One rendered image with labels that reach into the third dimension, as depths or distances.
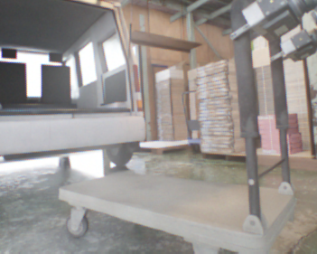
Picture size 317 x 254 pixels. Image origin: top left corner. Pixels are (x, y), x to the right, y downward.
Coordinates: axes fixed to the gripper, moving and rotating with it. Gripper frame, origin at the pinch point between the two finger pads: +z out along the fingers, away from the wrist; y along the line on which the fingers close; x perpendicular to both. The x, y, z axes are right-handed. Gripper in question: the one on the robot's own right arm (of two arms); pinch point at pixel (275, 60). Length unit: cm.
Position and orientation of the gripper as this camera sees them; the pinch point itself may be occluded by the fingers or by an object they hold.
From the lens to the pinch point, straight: 91.6
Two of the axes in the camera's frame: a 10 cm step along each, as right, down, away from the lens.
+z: -7.0, 4.2, 5.8
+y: -6.4, 0.0, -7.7
